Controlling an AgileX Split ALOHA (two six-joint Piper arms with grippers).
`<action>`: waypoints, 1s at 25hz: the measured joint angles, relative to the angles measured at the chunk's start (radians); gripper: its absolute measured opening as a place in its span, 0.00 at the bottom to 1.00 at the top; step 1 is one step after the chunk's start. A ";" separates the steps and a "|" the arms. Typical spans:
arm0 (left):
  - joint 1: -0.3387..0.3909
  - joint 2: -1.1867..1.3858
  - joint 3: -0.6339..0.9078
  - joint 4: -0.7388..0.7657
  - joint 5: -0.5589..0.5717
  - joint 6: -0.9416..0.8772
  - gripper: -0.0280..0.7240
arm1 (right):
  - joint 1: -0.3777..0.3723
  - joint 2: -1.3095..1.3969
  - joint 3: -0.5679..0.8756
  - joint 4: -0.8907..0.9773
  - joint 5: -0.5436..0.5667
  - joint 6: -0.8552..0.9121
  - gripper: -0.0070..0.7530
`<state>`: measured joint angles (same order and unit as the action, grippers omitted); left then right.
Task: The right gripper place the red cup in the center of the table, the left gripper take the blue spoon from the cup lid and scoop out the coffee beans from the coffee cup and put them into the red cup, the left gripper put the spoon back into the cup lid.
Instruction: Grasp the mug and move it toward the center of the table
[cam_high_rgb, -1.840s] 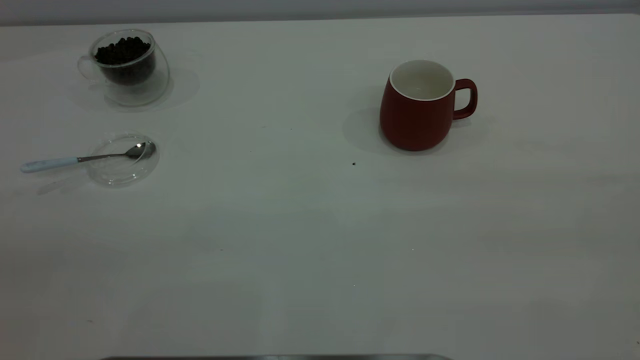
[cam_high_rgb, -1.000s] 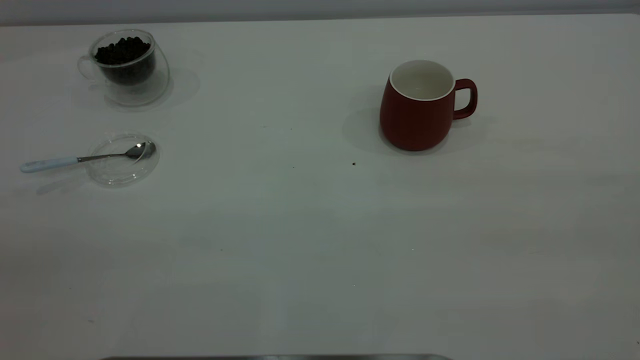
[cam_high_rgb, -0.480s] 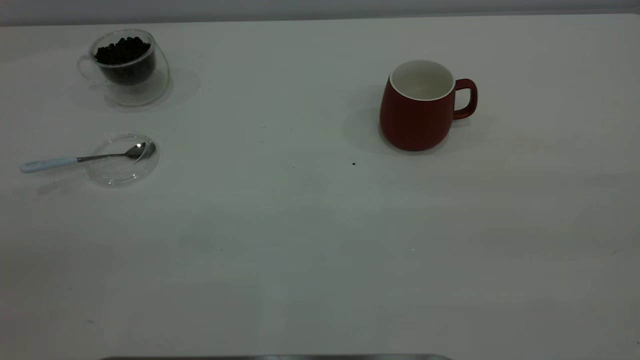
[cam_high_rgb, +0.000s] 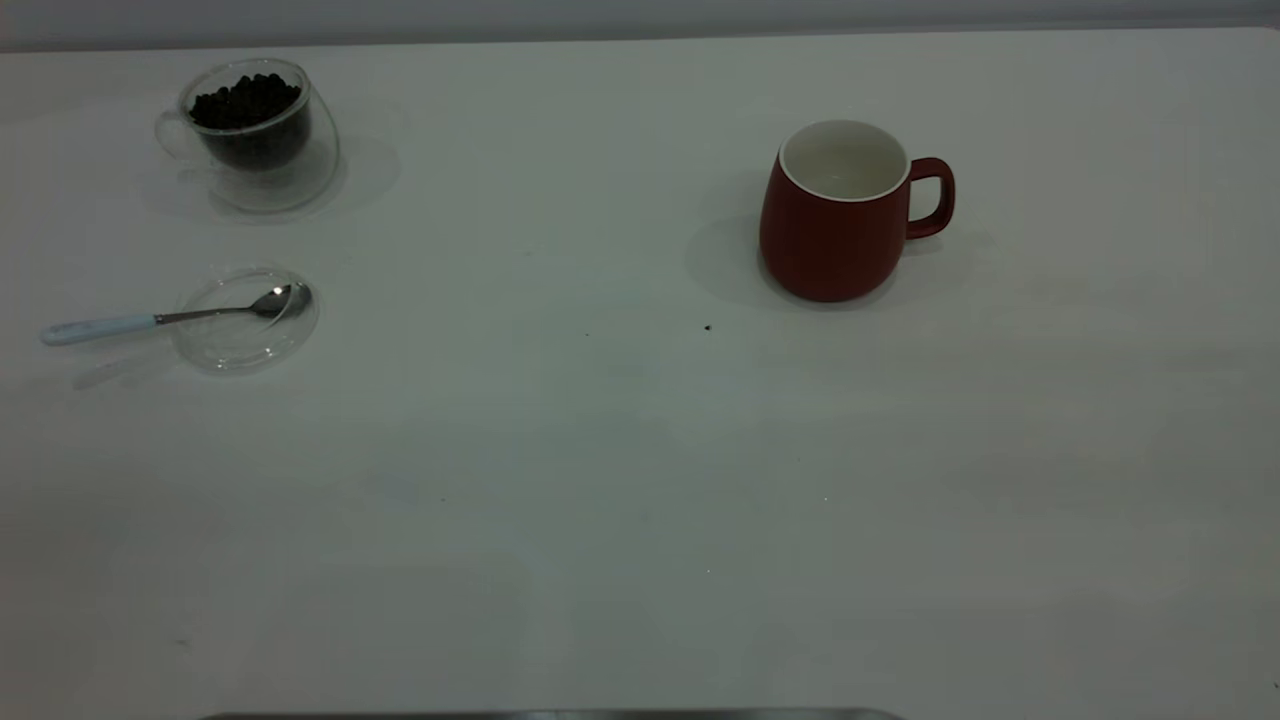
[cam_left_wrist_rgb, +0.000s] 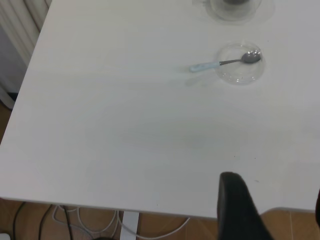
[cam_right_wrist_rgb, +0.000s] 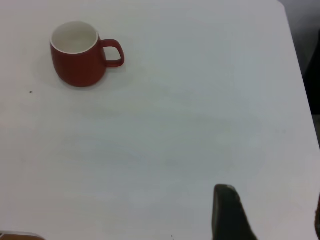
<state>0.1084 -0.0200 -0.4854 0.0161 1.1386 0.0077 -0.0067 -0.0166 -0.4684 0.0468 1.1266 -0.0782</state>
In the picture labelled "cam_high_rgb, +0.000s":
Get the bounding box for red ceramic mug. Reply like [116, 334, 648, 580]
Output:
[758, 120, 956, 303]

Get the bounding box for spoon with pale handle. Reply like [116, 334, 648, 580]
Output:
[40, 283, 313, 347]

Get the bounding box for clear glass cup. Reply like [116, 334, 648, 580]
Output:
[155, 57, 341, 213]

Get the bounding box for pile of coffee beans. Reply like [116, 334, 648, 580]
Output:
[189, 73, 311, 171]

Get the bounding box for clear glass saucer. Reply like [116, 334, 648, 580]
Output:
[170, 266, 321, 375]

